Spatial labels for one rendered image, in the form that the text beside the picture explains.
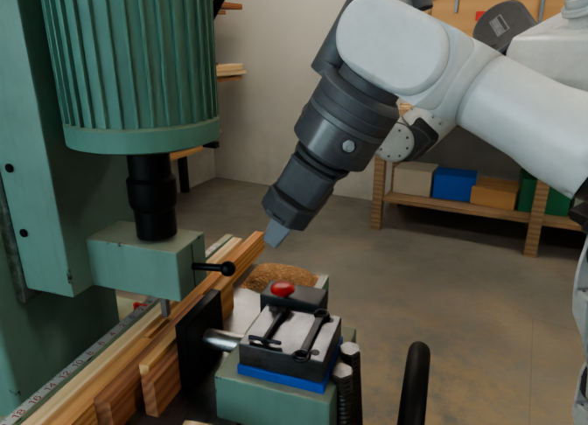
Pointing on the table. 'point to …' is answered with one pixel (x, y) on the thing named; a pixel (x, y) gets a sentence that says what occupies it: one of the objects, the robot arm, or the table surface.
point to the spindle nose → (152, 196)
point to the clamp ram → (202, 337)
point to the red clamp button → (282, 288)
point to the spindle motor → (133, 66)
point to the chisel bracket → (146, 261)
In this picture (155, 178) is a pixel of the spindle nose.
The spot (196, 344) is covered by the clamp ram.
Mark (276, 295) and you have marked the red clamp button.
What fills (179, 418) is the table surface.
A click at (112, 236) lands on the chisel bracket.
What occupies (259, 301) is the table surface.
